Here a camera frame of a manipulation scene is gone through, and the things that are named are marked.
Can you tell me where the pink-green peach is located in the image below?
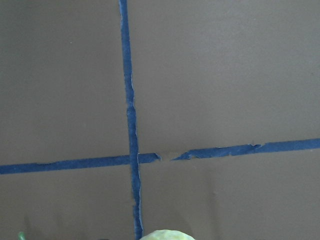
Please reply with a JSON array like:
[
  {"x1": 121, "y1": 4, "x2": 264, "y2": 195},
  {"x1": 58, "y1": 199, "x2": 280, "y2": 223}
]
[{"x1": 140, "y1": 229, "x2": 195, "y2": 240}]

